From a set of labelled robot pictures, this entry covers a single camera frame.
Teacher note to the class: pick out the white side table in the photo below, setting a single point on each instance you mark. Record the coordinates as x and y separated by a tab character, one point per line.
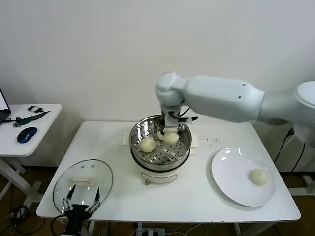
46	118

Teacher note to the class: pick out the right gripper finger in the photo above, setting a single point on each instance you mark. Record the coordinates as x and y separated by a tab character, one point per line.
182	127
159	128

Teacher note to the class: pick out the round glass pot lid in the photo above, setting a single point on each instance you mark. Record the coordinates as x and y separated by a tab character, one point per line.
98	172

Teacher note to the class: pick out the black laptop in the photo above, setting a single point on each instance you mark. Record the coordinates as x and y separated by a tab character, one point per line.
2	103

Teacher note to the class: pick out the perforated steel steamer basket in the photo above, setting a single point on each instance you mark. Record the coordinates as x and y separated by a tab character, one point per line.
177	152

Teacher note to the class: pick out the white steamed baozi bun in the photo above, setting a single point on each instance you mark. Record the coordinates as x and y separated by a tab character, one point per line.
147	144
171	138
159	136
258	177

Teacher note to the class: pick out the white electric cooker pot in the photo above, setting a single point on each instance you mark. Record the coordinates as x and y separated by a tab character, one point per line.
157	175

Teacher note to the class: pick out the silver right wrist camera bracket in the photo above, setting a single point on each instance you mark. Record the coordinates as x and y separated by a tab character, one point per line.
171	120

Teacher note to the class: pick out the blue black computer mouse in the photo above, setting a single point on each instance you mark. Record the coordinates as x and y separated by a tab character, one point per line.
26	134

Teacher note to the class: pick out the white power strip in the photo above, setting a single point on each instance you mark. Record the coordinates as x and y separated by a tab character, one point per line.
152	232

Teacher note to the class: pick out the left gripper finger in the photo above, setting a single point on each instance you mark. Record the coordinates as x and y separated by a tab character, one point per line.
97	194
72	191

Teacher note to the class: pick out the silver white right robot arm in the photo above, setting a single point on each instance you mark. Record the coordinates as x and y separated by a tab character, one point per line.
216	98

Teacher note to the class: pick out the large white plate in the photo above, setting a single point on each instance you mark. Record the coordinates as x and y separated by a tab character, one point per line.
231	172

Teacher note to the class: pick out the white shelf stand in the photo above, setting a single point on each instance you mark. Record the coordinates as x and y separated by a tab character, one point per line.
300	191

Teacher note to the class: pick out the small black card device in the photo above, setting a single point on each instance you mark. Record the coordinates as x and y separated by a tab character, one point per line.
33	108

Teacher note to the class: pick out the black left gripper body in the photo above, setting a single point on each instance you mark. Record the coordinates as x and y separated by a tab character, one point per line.
77	214

